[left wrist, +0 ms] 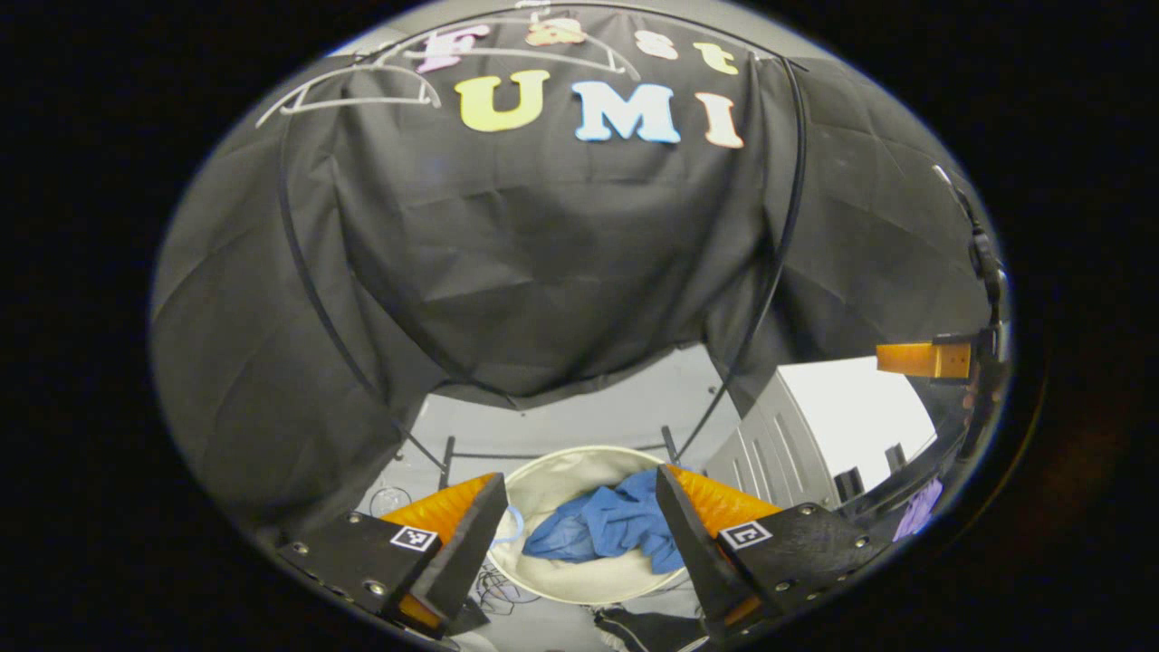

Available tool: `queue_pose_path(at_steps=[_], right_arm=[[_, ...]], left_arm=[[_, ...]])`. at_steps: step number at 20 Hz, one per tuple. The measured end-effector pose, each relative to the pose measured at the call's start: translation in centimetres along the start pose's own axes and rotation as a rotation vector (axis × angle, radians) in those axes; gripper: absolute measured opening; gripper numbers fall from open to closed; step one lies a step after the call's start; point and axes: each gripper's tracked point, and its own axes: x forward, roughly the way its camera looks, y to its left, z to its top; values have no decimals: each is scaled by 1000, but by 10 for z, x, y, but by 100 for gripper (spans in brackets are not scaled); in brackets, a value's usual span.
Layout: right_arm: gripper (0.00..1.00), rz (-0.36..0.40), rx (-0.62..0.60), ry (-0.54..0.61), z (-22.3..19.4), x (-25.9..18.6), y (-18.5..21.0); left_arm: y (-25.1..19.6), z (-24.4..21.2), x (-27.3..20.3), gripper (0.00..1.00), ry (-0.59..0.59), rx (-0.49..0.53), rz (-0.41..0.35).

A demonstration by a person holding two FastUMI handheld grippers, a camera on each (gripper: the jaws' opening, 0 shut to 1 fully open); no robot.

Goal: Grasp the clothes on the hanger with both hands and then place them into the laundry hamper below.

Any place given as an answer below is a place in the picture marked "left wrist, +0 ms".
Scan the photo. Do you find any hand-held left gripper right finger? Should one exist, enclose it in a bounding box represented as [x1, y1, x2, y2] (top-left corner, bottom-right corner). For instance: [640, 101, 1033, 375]
[656, 464, 893, 647]

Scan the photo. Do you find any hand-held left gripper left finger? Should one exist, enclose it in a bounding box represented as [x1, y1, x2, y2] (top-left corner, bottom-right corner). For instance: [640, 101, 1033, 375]
[276, 471, 510, 640]

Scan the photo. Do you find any blue corduroy jacket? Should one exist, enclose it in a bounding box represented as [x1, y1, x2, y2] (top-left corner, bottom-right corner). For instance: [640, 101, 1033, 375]
[522, 468, 686, 575]

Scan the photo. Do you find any beige round laundry hamper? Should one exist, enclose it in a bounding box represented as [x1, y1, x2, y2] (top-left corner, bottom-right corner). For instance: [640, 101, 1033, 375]
[492, 444, 704, 606]

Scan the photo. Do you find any black metal clothes rack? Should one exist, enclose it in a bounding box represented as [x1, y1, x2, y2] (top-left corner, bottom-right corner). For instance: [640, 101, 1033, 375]
[276, 3, 811, 494]

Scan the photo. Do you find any white plastic clothes hanger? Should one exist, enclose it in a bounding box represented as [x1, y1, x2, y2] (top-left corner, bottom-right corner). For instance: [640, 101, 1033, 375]
[256, 63, 443, 129]
[403, 16, 640, 84]

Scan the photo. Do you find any black glove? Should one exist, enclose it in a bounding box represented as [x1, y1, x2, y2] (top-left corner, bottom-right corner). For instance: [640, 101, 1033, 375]
[593, 607, 713, 652]

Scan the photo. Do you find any grey white cabinet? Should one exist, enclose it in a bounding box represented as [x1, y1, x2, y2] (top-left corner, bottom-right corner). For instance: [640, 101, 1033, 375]
[704, 356, 939, 510]

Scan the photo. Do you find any purple cloth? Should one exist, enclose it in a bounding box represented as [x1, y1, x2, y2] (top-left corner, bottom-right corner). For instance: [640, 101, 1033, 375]
[892, 477, 945, 543]

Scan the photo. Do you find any black backdrop cloth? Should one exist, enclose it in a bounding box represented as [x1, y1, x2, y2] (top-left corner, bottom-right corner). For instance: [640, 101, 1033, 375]
[149, 5, 999, 544]

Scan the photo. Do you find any tangled black cable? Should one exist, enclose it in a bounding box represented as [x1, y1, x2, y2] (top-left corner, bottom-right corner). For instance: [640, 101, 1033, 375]
[474, 561, 546, 618]

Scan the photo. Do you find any thin black cable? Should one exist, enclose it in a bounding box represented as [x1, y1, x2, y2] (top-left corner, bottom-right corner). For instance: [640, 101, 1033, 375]
[367, 486, 414, 519]

